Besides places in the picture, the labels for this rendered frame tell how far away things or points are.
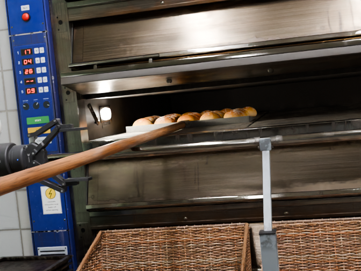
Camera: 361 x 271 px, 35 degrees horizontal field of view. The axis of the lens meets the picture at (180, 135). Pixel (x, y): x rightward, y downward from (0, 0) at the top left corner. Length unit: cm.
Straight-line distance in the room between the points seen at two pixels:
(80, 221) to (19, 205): 25
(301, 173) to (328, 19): 53
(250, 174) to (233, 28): 51
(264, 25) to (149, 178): 68
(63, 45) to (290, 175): 95
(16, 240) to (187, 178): 72
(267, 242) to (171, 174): 72
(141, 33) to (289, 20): 53
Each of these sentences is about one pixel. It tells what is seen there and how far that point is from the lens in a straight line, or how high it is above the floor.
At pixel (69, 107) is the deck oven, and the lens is 219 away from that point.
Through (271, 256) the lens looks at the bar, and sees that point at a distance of 149.
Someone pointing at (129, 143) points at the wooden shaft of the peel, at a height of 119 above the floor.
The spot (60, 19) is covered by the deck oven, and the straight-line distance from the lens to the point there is 222.
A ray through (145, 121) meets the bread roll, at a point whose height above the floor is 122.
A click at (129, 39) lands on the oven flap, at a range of 212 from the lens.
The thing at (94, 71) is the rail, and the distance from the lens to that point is 200.
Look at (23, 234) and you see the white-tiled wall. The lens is 234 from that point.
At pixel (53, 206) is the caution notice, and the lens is 223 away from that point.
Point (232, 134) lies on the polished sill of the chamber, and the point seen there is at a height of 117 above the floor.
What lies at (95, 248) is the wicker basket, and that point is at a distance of 209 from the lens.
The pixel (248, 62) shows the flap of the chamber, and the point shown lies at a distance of 189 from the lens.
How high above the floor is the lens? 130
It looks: 3 degrees down
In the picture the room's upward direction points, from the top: 6 degrees counter-clockwise
